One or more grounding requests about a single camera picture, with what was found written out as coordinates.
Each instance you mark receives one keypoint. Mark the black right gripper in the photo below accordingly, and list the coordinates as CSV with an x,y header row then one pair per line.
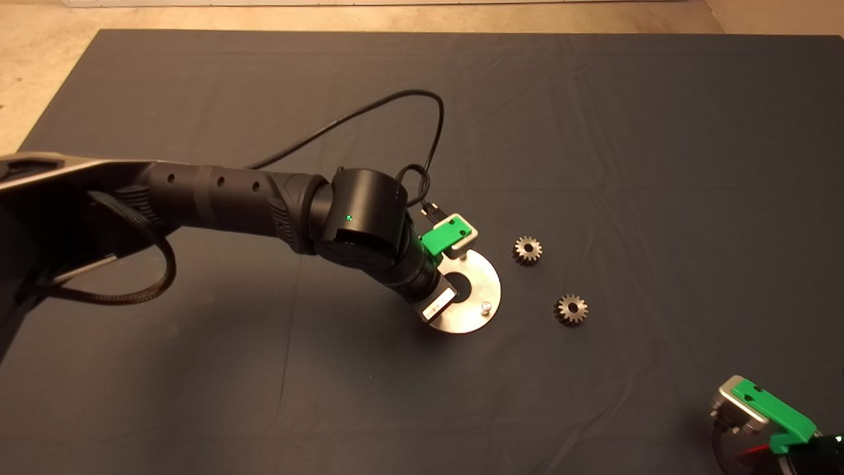
x,y
794,467

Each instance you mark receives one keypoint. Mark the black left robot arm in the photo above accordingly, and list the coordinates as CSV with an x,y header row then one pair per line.
x,y
231,198

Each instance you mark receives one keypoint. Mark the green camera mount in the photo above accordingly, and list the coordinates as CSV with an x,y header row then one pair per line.
x,y
440,237
778,415

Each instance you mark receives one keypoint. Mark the dark grey table cloth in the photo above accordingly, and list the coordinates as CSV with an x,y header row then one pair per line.
x,y
593,132

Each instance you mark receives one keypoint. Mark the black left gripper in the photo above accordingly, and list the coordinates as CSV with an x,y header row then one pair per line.
x,y
415,277

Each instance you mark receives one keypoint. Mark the silver left camera box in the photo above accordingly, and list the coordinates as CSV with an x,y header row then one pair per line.
x,y
465,245

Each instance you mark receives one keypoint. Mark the silver right camera box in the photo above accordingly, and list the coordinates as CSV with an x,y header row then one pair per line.
x,y
732,399

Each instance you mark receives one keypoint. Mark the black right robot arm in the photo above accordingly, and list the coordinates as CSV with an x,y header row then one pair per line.
x,y
834,458

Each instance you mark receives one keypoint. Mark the round metal carrier plate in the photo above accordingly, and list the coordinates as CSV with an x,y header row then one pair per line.
x,y
481,284

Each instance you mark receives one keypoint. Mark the silver camera box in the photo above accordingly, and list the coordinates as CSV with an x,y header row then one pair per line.
x,y
732,399
465,245

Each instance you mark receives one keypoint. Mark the small steel planetary gear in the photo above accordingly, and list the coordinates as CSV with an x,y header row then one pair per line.
x,y
580,315
535,257

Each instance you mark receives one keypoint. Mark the green right camera mount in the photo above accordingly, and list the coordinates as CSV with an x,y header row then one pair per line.
x,y
778,415

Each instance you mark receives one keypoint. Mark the green left camera mount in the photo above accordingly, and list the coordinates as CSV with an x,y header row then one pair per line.
x,y
440,237

